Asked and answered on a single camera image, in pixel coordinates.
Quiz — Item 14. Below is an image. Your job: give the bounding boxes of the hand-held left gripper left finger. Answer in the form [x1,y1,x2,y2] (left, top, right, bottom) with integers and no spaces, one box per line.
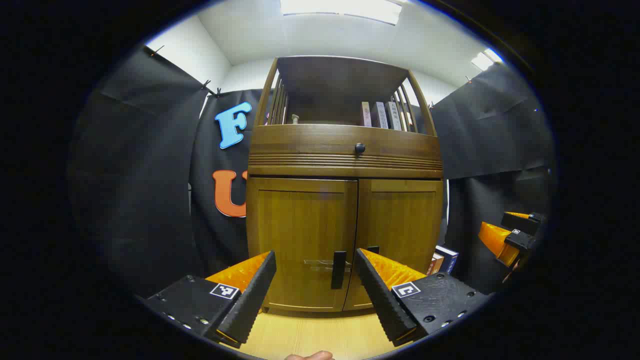
[142,250,277,349]

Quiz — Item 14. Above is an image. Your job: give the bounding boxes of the large ceiling light panel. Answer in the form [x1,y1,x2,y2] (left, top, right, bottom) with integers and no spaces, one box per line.
[280,0,403,26]

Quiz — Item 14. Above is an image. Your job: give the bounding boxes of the wooden cabinet drawer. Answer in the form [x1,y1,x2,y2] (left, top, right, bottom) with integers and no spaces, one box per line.
[248,124,444,171]

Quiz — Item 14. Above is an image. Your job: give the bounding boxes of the small ceiling light panel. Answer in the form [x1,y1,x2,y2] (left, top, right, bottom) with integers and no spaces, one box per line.
[471,48,503,71]

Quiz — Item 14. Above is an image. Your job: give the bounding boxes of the taped wooden cabinet door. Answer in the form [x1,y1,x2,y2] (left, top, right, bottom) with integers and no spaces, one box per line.
[246,177,359,312]

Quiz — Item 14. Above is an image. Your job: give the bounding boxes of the dark blue book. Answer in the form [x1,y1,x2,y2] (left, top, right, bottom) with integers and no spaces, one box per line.
[435,245,459,275]

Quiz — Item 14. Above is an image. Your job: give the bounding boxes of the plain wooden cabinet door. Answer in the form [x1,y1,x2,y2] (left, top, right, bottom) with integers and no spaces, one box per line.
[345,179,444,311]

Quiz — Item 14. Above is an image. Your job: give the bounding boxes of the wooden double-door shoe cabinet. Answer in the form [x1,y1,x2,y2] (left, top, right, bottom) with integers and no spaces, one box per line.
[246,55,445,313]

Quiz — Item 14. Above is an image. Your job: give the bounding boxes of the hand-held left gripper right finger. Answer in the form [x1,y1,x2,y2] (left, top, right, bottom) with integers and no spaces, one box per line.
[354,247,491,347]

